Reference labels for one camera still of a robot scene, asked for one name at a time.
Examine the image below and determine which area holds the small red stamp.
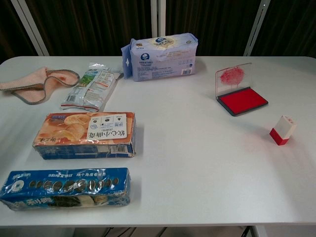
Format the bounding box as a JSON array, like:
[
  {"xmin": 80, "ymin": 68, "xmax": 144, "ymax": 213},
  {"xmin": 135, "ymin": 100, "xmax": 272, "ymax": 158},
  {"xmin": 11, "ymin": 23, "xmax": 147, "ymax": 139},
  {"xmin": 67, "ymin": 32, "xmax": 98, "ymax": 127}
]
[{"xmin": 269, "ymin": 115, "xmax": 297, "ymax": 147}]

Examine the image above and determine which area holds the lavender tissue pack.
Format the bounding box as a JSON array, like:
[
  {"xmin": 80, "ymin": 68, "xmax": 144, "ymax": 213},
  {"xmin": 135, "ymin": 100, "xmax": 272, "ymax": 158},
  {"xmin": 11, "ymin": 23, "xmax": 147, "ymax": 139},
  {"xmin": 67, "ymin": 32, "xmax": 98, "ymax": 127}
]
[{"xmin": 120, "ymin": 33, "xmax": 199, "ymax": 82}]

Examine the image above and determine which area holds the white green snack bag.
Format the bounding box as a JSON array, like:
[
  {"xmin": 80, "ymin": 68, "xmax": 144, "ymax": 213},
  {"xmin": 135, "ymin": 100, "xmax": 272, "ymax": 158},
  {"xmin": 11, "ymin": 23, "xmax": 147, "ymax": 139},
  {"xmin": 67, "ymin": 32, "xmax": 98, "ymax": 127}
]
[{"xmin": 60, "ymin": 62, "xmax": 124, "ymax": 113}]

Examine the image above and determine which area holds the orange cookie box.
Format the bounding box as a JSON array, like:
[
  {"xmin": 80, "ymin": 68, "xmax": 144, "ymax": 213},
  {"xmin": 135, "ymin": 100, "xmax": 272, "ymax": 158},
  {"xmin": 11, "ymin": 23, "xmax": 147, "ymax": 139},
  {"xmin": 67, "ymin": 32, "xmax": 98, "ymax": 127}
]
[{"xmin": 32, "ymin": 112, "xmax": 137, "ymax": 160}]

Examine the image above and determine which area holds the red ink pad case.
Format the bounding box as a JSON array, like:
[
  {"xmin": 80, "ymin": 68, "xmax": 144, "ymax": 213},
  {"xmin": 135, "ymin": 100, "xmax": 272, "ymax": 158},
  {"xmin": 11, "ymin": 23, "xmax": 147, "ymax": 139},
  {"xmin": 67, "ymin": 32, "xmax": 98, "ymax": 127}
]
[{"xmin": 214, "ymin": 62, "xmax": 269, "ymax": 117}]

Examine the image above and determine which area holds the black pleated curtain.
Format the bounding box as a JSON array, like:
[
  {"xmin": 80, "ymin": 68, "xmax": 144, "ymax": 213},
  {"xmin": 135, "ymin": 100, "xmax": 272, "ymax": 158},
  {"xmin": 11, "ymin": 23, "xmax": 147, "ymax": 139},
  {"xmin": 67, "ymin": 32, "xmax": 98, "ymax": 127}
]
[
  {"xmin": 0, "ymin": 0, "xmax": 38, "ymax": 64},
  {"xmin": 165, "ymin": 0, "xmax": 257, "ymax": 56},
  {"xmin": 251, "ymin": 0, "xmax": 316, "ymax": 59},
  {"xmin": 29, "ymin": 0, "xmax": 153, "ymax": 57}
]

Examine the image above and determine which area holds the blue Oreo cookie package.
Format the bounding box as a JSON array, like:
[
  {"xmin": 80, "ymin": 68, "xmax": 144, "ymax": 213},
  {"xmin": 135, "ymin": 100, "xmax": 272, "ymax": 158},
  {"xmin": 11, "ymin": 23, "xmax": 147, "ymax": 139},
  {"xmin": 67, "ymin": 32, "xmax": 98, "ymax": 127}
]
[{"xmin": 0, "ymin": 167, "xmax": 131, "ymax": 212}]

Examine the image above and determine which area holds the pink cloth grey trim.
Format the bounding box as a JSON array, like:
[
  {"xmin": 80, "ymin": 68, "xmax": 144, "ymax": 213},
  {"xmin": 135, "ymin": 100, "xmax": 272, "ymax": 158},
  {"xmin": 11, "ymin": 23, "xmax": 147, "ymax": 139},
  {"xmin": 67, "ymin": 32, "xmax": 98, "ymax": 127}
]
[{"xmin": 0, "ymin": 66, "xmax": 81, "ymax": 106}]

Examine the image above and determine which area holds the white frame post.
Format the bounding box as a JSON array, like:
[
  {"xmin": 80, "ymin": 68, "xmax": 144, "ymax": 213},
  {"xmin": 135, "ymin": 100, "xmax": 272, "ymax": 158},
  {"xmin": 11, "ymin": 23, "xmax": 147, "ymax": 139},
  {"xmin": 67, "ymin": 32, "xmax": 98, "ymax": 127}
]
[
  {"xmin": 150, "ymin": 0, "xmax": 167, "ymax": 37},
  {"xmin": 243, "ymin": 0, "xmax": 270, "ymax": 56},
  {"xmin": 11, "ymin": 0, "xmax": 56, "ymax": 56}
]

